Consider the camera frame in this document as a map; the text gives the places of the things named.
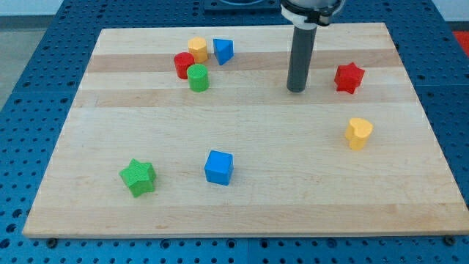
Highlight wooden board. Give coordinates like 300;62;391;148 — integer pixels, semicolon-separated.
23;23;468;238

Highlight yellow hexagon block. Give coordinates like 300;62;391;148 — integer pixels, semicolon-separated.
188;37;208;63

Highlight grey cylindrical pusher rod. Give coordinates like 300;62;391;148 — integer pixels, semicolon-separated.
287;27;317;93

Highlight green star block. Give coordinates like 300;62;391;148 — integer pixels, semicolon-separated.
119;159;157;198

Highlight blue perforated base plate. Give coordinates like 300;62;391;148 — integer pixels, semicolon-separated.
1;1;468;263

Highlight yellow heart block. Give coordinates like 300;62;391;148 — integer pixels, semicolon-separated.
344;117;374;150

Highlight blue triangle block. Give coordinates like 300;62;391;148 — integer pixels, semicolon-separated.
213;38;234;65

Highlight red star block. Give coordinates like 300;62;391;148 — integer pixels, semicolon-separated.
334;62;365;94

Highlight green cylinder block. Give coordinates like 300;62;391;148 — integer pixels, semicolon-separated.
186;64;210;92

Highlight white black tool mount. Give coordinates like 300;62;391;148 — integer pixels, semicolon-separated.
280;0;345;30

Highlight blue cube block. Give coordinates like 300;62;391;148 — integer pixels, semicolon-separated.
204;150;234;186

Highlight red cylinder block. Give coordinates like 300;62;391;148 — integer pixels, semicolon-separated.
173;52;195;79

